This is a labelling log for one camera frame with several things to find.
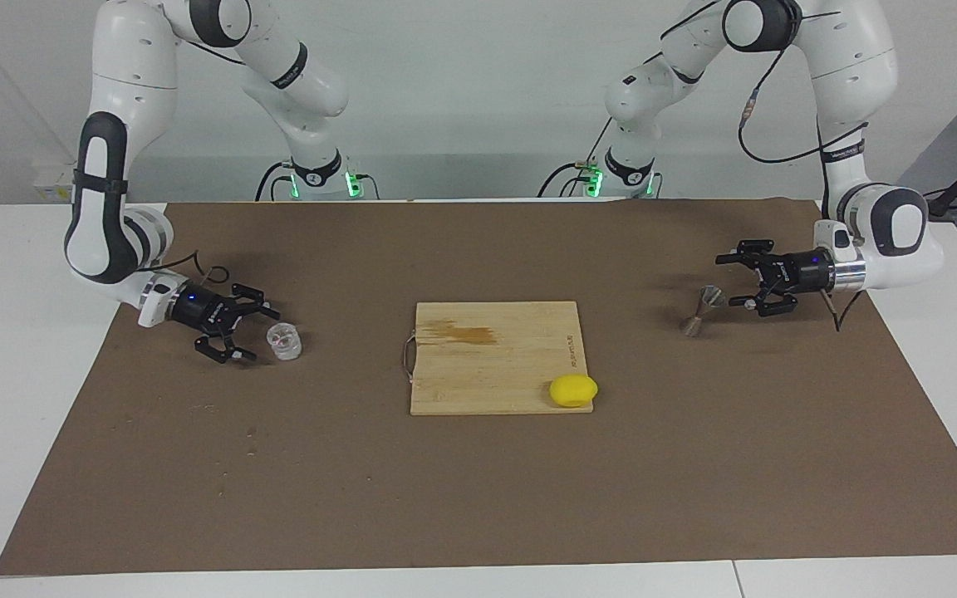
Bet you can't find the brown table mat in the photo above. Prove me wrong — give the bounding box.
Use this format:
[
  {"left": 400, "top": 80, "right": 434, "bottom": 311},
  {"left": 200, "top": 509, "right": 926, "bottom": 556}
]
[{"left": 0, "top": 198, "right": 957, "bottom": 576}]

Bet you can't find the black base cable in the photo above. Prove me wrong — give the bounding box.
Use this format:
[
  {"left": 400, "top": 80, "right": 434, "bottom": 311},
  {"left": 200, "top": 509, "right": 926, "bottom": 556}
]
[
  {"left": 537, "top": 160, "right": 592, "bottom": 199},
  {"left": 255, "top": 160, "right": 295, "bottom": 202}
]

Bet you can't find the wooden cutting board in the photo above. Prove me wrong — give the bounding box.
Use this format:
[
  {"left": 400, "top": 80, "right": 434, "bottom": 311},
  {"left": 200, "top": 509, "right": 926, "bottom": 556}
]
[{"left": 401, "top": 301, "right": 594, "bottom": 416}]

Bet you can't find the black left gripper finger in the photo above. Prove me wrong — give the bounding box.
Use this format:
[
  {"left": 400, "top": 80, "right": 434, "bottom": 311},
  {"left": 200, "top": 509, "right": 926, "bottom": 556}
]
[
  {"left": 715, "top": 239, "right": 787, "bottom": 268},
  {"left": 730, "top": 282, "right": 799, "bottom": 319}
]

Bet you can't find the black left base cable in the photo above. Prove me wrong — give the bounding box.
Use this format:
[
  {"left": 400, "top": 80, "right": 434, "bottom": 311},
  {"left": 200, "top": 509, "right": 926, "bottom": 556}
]
[{"left": 537, "top": 160, "right": 592, "bottom": 199}]

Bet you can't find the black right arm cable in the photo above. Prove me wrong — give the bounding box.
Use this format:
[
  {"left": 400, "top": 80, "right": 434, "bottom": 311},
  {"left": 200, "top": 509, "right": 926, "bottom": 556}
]
[{"left": 138, "top": 33, "right": 248, "bottom": 288}]

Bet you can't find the yellow lemon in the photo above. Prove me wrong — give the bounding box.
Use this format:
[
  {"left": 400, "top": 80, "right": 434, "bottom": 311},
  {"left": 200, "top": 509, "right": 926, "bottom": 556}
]
[{"left": 549, "top": 374, "right": 599, "bottom": 409}]

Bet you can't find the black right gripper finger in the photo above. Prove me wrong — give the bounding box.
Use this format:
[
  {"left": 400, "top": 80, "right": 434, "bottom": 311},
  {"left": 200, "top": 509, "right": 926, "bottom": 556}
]
[
  {"left": 225, "top": 283, "right": 282, "bottom": 321},
  {"left": 194, "top": 328, "right": 258, "bottom": 365}
]

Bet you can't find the clear glass cup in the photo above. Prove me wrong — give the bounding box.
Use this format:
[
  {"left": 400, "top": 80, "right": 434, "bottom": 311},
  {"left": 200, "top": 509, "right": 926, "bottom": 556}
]
[{"left": 266, "top": 323, "right": 303, "bottom": 362}]

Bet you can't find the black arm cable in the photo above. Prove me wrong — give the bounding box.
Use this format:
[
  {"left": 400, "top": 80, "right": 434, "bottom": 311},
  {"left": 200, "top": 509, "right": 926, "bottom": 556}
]
[
  {"left": 661, "top": 0, "right": 871, "bottom": 333},
  {"left": 138, "top": 33, "right": 248, "bottom": 288}
]

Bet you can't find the white wall socket box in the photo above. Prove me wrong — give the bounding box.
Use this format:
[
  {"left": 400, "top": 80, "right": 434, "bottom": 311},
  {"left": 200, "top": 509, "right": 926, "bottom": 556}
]
[{"left": 34, "top": 164, "right": 79, "bottom": 203}]

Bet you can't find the black right base cable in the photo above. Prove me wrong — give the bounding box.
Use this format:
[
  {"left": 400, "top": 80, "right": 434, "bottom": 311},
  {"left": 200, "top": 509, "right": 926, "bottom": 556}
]
[{"left": 255, "top": 160, "right": 295, "bottom": 202}]

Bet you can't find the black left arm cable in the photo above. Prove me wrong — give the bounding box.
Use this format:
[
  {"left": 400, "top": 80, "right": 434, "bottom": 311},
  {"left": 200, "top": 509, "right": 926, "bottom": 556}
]
[{"left": 661, "top": 0, "right": 871, "bottom": 333}]

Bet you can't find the metal double jigger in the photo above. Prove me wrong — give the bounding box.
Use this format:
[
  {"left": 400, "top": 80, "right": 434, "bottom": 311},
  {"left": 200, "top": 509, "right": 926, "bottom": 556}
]
[{"left": 680, "top": 285, "right": 727, "bottom": 338}]

